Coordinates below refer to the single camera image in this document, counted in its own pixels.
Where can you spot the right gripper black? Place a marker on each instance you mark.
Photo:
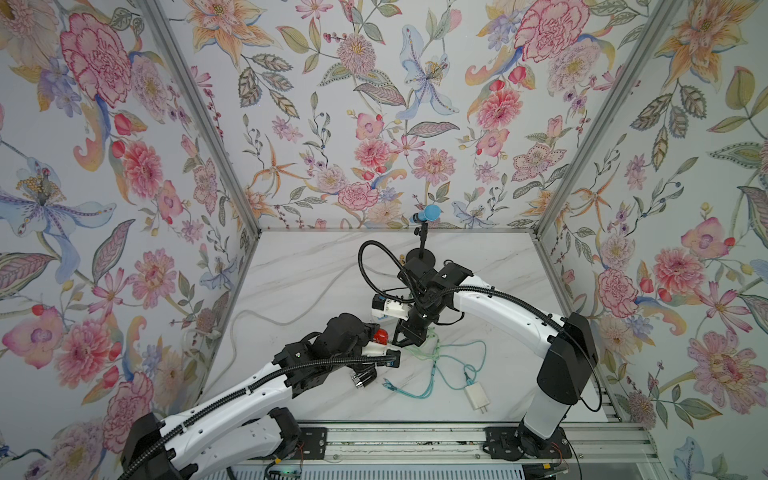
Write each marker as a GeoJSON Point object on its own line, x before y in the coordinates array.
{"type": "Point", "coordinates": [409, 335]}

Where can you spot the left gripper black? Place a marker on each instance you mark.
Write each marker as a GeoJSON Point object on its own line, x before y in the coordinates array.
{"type": "Point", "coordinates": [368, 330]}

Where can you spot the red electric shaver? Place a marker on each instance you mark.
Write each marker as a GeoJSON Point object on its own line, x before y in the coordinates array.
{"type": "Point", "coordinates": [381, 337]}

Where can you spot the white wall plug adapter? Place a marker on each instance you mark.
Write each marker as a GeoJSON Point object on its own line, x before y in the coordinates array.
{"type": "Point", "coordinates": [477, 397]}

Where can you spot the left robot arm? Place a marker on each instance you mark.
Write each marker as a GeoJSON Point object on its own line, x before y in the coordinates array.
{"type": "Point", "coordinates": [252, 420]}

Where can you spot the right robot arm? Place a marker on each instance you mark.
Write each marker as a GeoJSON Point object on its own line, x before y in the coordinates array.
{"type": "Point", "coordinates": [564, 344]}

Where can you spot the black microphone stand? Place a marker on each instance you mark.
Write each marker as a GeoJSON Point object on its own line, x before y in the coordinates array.
{"type": "Point", "coordinates": [422, 246]}

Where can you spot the blue microphone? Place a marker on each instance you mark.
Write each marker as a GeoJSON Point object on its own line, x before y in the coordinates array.
{"type": "Point", "coordinates": [430, 213]}

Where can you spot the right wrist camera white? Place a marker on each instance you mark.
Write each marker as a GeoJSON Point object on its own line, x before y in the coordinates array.
{"type": "Point", "coordinates": [384, 308]}

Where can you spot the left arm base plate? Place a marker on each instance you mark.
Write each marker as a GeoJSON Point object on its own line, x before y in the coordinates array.
{"type": "Point", "coordinates": [304, 444]}

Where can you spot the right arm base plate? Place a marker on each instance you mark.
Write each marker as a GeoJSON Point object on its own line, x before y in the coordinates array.
{"type": "Point", "coordinates": [515, 443]}

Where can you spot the aluminium frame rail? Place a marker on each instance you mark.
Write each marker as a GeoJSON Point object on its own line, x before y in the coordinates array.
{"type": "Point", "coordinates": [404, 443]}

